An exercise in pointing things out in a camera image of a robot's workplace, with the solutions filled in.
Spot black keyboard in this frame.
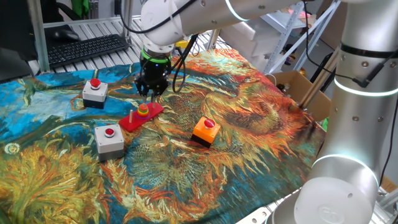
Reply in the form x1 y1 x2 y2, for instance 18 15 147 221
45 33 131 70

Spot white box flat red button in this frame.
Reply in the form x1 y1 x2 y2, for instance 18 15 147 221
93 124 126 162

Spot white foam blocks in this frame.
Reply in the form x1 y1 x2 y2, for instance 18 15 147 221
218 14 281 72

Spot orange box red mushroom button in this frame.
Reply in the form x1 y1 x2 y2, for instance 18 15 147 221
190 116 222 149

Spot black computer mouse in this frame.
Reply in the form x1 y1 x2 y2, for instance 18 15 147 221
52 24 81 44

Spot sunflower painting tablecloth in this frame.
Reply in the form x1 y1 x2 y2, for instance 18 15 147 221
0 48 327 224

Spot cardboard box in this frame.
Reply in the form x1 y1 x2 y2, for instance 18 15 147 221
266 69 332 123

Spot white box red mushroom button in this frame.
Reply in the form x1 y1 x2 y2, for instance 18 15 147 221
81 78 109 110

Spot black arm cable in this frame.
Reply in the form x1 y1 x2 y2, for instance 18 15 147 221
119 0 200 95

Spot white metal shelf rack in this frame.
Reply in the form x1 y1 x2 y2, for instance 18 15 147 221
260 0 342 75

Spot black monitor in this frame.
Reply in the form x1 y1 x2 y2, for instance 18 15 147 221
0 0 40 84

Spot black base cable with plug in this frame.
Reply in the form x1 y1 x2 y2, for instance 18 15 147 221
302 0 398 90

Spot green garment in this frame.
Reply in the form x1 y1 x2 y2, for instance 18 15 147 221
70 0 90 19

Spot red Hanoi base with pegs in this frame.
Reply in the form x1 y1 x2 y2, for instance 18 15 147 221
118 93 165 133

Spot aluminium frame post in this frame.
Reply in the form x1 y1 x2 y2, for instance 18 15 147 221
27 0 51 75
119 0 135 39

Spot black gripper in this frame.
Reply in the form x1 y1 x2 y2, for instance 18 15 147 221
134 57 172 105

